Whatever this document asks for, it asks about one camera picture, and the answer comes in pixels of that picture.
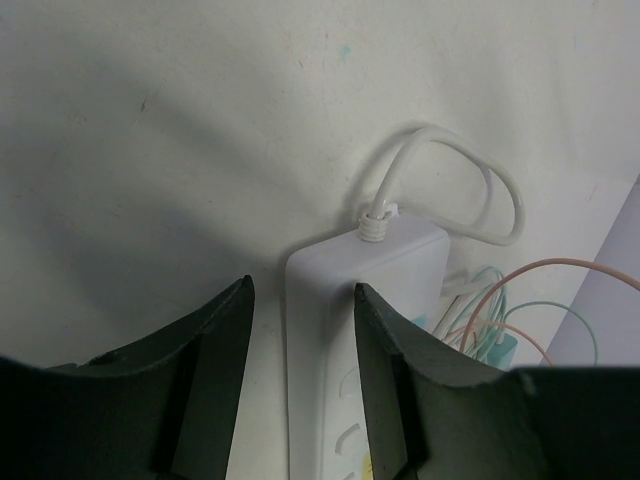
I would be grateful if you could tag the teal charger plug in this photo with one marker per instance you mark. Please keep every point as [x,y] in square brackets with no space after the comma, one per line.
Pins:
[500,355]

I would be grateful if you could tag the white multicolour power strip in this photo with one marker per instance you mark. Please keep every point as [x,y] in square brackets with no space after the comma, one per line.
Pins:
[326,420]

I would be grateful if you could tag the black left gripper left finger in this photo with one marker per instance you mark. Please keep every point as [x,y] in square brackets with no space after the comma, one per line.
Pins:
[162,407]

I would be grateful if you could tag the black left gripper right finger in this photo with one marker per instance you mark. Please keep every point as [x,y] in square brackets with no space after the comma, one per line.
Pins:
[434,413]

